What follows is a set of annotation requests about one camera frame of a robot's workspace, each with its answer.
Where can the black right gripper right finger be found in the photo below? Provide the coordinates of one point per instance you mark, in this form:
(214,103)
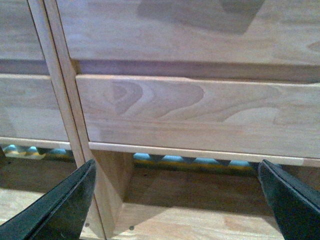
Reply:
(295,205)

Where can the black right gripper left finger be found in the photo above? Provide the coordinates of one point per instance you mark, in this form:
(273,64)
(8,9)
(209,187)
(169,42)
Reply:
(60,214)

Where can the wooden shelf cabinet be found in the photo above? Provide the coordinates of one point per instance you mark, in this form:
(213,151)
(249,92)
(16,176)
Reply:
(115,164)

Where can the blue yellow foam mat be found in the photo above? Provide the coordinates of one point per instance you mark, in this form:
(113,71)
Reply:
(144,160)

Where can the lower right wooden drawer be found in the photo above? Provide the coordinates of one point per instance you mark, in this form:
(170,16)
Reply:
(279,119)

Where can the wooden drawer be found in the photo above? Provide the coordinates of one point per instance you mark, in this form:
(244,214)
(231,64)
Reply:
(285,32)
(29,108)
(18,35)
(279,119)

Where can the lower left wooden drawer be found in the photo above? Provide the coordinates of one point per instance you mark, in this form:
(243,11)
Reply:
(29,108)

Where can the upper right wooden drawer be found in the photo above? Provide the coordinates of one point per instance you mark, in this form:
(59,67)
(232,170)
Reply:
(285,32)

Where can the upper left wooden drawer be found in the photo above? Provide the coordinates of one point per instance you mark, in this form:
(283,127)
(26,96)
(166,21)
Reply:
(18,35)

